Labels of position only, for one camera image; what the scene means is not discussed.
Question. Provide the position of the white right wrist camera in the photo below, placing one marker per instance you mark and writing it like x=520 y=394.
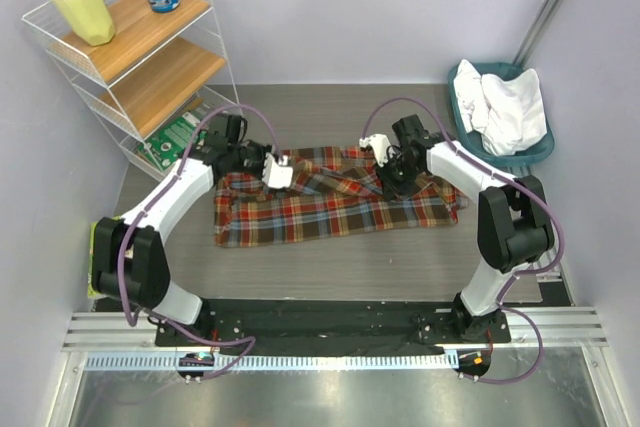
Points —
x=378 y=144

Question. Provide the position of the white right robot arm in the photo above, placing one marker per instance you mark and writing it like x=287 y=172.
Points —
x=513 y=230

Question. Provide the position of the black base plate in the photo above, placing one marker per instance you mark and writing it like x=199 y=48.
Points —
x=296 y=328

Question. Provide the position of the white wire wooden shelf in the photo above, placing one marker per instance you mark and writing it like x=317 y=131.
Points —
x=157 y=66

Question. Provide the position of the yellow faceted cup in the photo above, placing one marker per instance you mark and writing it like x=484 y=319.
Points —
x=90 y=20

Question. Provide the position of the aluminium rail frame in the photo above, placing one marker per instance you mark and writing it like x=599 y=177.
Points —
x=557 y=370

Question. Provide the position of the green treehouse book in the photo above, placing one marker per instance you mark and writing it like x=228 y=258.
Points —
x=101 y=255

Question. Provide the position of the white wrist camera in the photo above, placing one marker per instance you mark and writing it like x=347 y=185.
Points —
x=277 y=171
x=378 y=144

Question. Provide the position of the red brown plaid shirt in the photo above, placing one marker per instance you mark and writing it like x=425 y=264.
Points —
x=334 y=193

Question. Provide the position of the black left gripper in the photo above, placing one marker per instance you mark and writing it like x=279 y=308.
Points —
x=262 y=149

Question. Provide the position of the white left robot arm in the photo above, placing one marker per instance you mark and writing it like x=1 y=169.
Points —
x=128 y=261

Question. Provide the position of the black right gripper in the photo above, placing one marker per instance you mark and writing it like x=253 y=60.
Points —
x=391 y=187

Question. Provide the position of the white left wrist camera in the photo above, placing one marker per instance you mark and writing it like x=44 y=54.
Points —
x=277 y=171

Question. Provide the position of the white shirts in basket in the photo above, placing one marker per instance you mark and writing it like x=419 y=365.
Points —
x=508 y=115

